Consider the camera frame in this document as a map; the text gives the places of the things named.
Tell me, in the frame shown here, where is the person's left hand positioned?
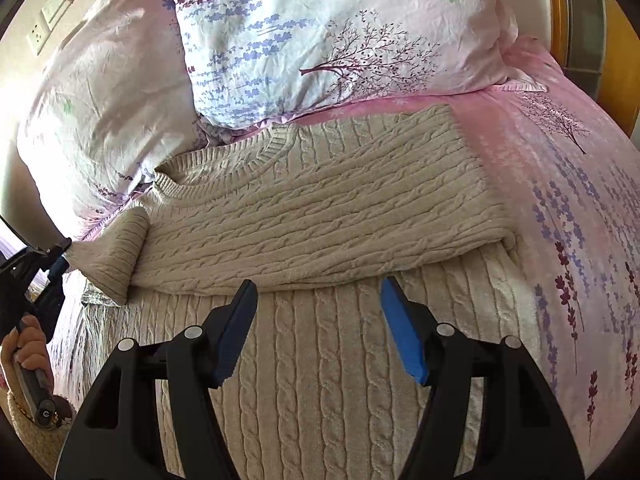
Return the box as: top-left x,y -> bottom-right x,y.
0,314 -> 55,401

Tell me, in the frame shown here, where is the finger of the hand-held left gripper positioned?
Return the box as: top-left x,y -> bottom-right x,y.
10,237 -> 74,281

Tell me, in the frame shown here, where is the pale pink floral pillow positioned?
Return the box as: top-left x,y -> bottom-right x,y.
16,0 -> 211,241

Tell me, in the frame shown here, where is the wooden headboard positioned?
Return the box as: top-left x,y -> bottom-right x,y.
544,0 -> 640,148

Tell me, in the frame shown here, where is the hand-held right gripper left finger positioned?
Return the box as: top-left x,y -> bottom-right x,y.
54,279 -> 259,480

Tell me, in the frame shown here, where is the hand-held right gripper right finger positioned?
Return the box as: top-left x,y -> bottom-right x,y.
380,276 -> 586,480

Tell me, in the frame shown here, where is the pink floral bed sheet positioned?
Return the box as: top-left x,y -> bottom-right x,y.
45,35 -> 640,480

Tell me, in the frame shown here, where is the floral white pillow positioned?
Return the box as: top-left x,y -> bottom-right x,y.
165,0 -> 548,133

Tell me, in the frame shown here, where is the cream cable-knit sweater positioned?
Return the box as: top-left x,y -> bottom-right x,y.
70,104 -> 543,480

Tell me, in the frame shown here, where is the white wall socket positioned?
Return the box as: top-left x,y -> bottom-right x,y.
26,15 -> 52,56

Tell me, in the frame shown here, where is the white wall switch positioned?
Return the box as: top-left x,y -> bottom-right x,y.
41,0 -> 72,25

